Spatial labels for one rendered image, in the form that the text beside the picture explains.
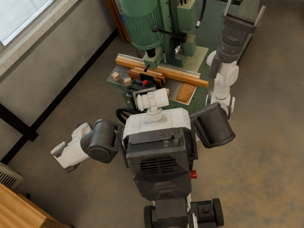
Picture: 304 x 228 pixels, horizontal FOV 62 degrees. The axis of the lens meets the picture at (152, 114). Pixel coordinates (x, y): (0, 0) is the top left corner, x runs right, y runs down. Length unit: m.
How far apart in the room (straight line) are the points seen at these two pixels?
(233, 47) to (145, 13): 0.50
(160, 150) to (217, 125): 0.24
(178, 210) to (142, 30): 0.86
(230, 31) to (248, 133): 1.62
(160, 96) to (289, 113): 1.89
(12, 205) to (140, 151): 1.42
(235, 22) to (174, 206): 0.74
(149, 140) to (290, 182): 1.67
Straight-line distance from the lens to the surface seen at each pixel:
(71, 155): 1.11
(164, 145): 0.84
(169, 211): 1.11
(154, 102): 0.92
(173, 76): 1.62
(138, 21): 1.31
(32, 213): 2.01
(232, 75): 1.04
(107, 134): 0.99
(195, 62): 1.86
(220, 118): 0.95
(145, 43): 1.40
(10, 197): 2.15
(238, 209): 2.23
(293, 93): 2.79
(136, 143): 0.88
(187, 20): 1.52
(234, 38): 0.96
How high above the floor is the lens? 2.17
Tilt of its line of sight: 57 degrees down
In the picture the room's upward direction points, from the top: 19 degrees counter-clockwise
